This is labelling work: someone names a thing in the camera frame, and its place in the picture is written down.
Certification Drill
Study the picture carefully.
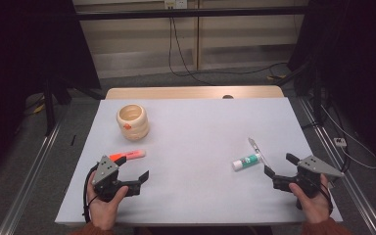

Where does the black floor cable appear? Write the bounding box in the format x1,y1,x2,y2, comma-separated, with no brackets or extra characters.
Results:
171,16,215,87
167,16,290,78

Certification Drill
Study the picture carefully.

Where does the white wall socket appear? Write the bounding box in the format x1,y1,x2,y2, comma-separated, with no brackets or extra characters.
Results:
164,0,189,10

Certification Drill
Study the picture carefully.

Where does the white table mat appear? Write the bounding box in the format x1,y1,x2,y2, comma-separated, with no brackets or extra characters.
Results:
54,97,344,226

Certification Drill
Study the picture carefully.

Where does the person's right hand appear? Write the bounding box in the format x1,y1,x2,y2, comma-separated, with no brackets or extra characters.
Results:
288,173,334,225

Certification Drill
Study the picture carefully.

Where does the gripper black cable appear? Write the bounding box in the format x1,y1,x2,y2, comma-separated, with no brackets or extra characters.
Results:
82,164,99,224
319,182,335,213

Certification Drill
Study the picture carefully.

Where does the black horizontal bar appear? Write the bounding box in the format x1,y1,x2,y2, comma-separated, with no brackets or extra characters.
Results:
75,5,309,22

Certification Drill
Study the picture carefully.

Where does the white glue stick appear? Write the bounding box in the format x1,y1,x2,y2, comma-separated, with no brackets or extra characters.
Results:
231,152,262,172

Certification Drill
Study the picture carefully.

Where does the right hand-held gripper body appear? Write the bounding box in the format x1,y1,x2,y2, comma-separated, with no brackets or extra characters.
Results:
272,155,346,211

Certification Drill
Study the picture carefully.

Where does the cream ribbed pen holder cup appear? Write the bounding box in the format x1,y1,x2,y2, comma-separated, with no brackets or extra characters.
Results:
116,103,151,142

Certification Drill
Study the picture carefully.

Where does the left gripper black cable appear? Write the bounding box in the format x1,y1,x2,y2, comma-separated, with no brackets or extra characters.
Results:
82,164,99,224

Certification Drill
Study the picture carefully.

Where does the metal floor rail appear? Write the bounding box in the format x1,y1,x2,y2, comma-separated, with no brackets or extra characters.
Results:
298,97,376,235
0,120,63,235

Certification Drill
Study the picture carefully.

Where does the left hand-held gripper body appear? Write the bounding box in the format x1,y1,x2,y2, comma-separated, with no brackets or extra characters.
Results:
91,155,137,203

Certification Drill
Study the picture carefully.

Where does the black metal stand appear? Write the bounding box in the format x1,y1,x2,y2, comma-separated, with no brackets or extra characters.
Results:
267,58,327,126
42,77,106,136

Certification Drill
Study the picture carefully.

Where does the person's left hand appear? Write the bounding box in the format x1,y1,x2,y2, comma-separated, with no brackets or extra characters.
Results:
86,171,130,231

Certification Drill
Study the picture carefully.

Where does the thin black cable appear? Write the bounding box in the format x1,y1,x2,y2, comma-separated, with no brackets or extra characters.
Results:
302,97,353,184

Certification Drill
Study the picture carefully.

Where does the orange pink highlighter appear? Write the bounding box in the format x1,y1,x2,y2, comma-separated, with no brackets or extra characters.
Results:
108,149,147,163

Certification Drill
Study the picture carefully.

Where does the white cable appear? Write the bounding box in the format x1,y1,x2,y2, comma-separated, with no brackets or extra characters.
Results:
321,104,376,170

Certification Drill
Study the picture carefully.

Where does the black curtain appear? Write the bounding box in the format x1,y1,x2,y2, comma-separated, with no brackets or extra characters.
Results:
0,0,102,187
287,0,376,167

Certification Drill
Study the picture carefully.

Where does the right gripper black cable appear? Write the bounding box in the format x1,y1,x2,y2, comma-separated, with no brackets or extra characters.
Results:
319,182,335,213

